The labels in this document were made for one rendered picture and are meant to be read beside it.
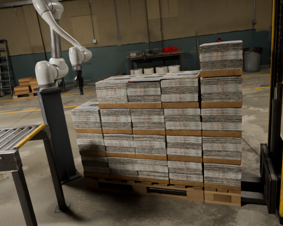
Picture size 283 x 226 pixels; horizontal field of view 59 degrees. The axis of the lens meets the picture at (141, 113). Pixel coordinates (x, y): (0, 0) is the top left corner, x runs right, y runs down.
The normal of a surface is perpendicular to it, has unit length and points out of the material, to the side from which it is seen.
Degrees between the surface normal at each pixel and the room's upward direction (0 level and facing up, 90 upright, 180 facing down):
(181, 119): 90
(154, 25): 90
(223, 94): 90
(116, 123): 90
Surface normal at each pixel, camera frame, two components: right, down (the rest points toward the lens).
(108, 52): -0.02, 0.29
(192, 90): -0.33, 0.30
